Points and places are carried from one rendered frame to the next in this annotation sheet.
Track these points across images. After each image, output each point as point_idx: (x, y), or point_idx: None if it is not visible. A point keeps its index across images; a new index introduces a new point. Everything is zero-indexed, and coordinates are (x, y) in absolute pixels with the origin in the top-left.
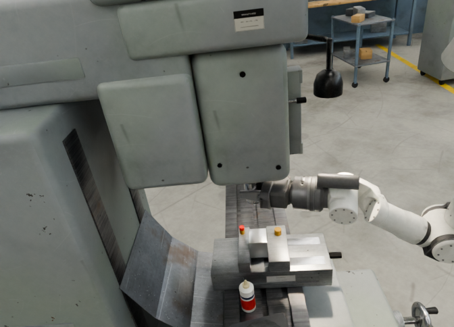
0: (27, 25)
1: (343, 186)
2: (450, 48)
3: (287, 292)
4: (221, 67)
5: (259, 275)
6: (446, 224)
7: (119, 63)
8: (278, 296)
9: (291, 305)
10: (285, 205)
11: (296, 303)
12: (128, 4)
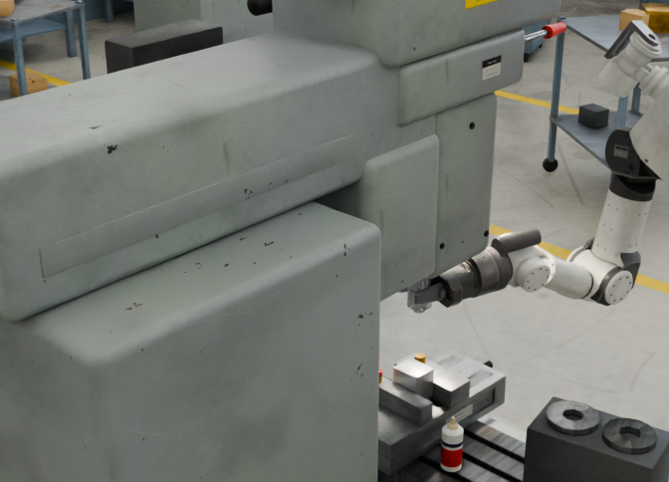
0: (322, 100)
1: (528, 243)
2: (612, 76)
3: (467, 436)
4: (458, 121)
5: (440, 419)
6: (602, 262)
7: (388, 131)
8: (467, 441)
9: (490, 439)
10: (473, 292)
11: (493, 435)
12: (408, 64)
